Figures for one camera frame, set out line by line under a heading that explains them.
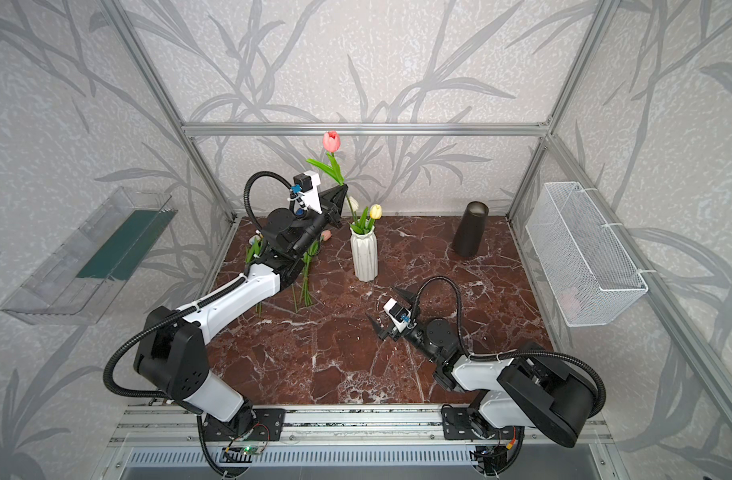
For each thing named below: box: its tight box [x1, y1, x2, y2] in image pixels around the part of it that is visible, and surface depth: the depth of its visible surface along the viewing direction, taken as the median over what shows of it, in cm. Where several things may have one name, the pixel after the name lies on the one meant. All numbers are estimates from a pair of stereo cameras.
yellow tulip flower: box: [369, 204, 382, 226], surface depth 81 cm
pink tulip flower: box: [306, 131, 357, 224], surface depth 60 cm
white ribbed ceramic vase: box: [350, 218, 378, 283], surface depth 88 cm
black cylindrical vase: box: [451, 201, 489, 258], surface depth 101 cm
